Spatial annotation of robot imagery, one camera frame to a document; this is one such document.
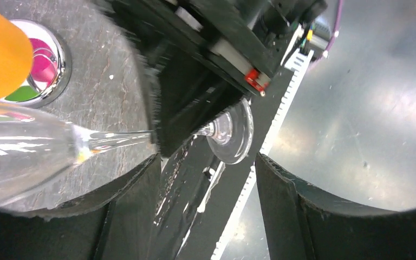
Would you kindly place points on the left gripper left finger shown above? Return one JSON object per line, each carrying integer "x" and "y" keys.
{"x": 114, "y": 221}

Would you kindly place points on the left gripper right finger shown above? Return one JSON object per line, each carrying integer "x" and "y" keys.
{"x": 303, "y": 221}

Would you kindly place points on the clear wine glass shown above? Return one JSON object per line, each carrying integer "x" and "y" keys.
{"x": 38, "y": 148}

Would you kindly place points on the chrome wine glass rack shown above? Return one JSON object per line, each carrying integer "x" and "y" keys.
{"x": 51, "y": 67}

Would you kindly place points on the orange wine glass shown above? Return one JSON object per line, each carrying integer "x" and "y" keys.
{"x": 0, "y": 54}

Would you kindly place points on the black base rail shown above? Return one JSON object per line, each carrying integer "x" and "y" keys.
{"x": 186, "y": 84}

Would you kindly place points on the white slotted cable duct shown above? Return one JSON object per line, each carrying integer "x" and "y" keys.
{"x": 298, "y": 64}

